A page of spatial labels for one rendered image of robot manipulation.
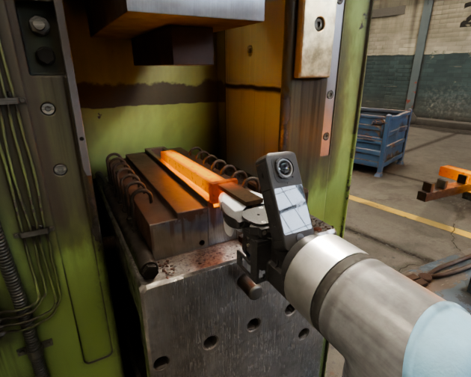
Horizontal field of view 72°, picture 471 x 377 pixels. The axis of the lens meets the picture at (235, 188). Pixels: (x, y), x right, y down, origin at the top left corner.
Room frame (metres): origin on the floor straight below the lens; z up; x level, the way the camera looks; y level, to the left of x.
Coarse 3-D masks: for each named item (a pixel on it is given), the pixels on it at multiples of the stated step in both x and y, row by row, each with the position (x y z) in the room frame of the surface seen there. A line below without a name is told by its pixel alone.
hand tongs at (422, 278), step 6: (462, 258) 0.76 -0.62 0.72; (468, 258) 0.77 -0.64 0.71; (444, 264) 0.73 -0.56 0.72; (450, 264) 0.73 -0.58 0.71; (468, 264) 0.73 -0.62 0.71; (432, 270) 0.70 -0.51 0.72; (438, 270) 0.71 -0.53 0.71; (456, 270) 0.70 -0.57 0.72; (462, 270) 0.71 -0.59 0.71; (408, 276) 0.68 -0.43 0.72; (414, 276) 0.68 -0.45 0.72; (420, 276) 0.68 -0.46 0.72; (426, 276) 0.68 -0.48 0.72; (432, 276) 0.68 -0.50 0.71; (438, 276) 0.68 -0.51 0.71; (444, 276) 0.69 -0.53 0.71; (420, 282) 0.65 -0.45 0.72; (426, 282) 0.65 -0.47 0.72
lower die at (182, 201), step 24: (144, 168) 0.70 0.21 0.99; (168, 168) 0.67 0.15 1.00; (168, 192) 0.55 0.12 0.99; (192, 192) 0.55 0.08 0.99; (144, 216) 0.47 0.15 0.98; (168, 216) 0.47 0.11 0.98; (192, 216) 0.48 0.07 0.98; (216, 216) 0.50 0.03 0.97; (168, 240) 0.46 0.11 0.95; (192, 240) 0.47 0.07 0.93; (216, 240) 0.50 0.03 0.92
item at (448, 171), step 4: (440, 168) 0.76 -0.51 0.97; (444, 168) 0.76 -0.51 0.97; (448, 168) 0.75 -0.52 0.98; (452, 168) 0.75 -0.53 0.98; (456, 168) 0.75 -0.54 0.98; (460, 168) 0.75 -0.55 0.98; (440, 172) 0.76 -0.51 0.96; (444, 172) 0.75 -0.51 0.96; (448, 172) 0.75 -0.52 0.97; (452, 172) 0.74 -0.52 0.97; (456, 172) 0.73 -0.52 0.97; (460, 172) 0.72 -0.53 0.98; (464, 172) 0.72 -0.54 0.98; (468, 172) 0.72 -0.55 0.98; (444, 176) 0.75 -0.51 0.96; (448, 176) 0.74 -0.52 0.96; (452, 176) 0.73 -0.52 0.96; (456, 176) 0.73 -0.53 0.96; (468, 180) 0.70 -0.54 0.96
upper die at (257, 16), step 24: (96, 0) 0.65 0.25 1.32; (120, 0) 0.47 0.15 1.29; (144, 0) 0.45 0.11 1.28; (168, 0) 0.47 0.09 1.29; (192, 0) 0.48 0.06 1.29; (216, 0) 0.50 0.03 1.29; (240, 0) 0.52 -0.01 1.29; (264, 0) 0.54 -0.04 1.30; (96, 24) 0.69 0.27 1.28; (120, 24) 0.57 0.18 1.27; (144, 24) 0.57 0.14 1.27; (168, 24) 0.57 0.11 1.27; (192, 24) 0.57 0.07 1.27; (216, 24) 0.57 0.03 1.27; (240, 24) 0.57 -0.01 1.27
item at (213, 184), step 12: (168, 156) 0.70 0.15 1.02; (180, 156) 0.70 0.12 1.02; (180, 168) 0.64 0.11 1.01; (192, 168) 0.60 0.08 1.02; (204, 168) 0.60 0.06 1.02; (192, 180) 0.58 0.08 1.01; (204, 180) 0.53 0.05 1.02; (216, 180) 0.52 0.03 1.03; (228, 180) 0.50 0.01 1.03; (216, 192) 0.48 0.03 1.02; (228, 192) 0.45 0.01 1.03; (240, 192) 0.44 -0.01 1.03; (252, 192) 0.44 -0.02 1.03; (252, 204) 0.41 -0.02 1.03
